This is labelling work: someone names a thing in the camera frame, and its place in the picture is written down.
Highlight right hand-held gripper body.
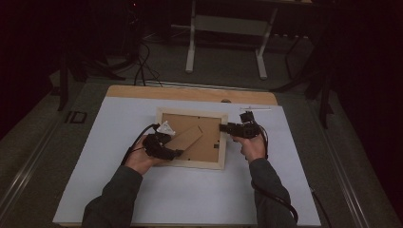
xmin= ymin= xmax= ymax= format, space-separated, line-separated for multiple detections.
xmin=233 ymin=110 xmax=264 ymax=140

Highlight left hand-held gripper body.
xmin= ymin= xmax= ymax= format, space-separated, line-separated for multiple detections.
xmin=142 ymin=121 xmax=177 ymax=161

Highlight wooden photo frame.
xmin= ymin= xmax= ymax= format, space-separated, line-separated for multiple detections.
xmin=155 ymin=106 xmax=229 ymax=171

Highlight person's right hand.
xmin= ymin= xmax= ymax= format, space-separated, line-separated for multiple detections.
xmin=238 ymin=134 xmax=268 ymax=164

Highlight person's left hand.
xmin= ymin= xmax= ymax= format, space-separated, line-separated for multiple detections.
xmin=125 ymin=135 xmax=168 ymax=176

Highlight thin white rod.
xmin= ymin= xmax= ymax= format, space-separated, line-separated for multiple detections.
xmin=239 ymin=105 xmax=273 ymax=112

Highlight white table mat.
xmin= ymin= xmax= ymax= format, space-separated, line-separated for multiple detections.
xmin=52 ymin=96 xmax=321 ymax=226

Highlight black metal stand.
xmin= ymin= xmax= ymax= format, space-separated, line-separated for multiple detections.
xmin=271 ymin=31 xmax=336 ymax=129
xmin=56 ymin=47 xmax=87 ymax=112

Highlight black floor socket box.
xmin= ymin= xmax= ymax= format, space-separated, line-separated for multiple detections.
xmin=64 ymin=110 xmax=88 ymax=124

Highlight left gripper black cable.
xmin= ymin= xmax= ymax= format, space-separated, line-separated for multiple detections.
xmin=121 ymin=123 xmax=160 ymax=166

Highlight black floor cables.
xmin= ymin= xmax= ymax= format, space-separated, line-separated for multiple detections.
xmin=132 ymin=40 xmax=163 ymax=87

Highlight white metal desk frame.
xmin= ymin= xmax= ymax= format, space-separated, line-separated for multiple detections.
xmin=184 ymin=0 xmax=280 ymax=81

